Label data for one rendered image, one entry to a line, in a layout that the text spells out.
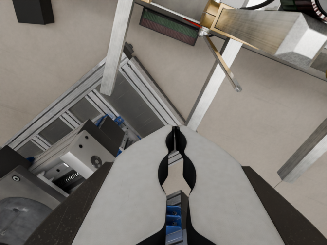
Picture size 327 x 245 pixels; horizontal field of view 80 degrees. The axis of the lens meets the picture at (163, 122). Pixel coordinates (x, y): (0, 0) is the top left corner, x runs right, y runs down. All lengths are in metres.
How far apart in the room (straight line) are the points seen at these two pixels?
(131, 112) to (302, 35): 1.15
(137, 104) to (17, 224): 0.90
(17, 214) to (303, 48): 0.55
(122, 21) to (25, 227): 0.48
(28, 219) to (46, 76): 1.23
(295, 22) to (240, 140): 1.54
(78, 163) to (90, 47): 1.05
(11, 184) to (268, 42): 0.52
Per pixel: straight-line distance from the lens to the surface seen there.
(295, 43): 0.20
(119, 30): 0.51
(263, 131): 1.72
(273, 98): 1.60
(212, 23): 0.45
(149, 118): 1.28
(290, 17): 0.21
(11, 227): 0.54
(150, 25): 0.62
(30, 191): 0.53
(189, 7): 0.62
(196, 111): 0.52
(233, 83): 0.34
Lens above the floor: 1.32
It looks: 59 degrees down
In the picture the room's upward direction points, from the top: 175 degrees counter-clockwise
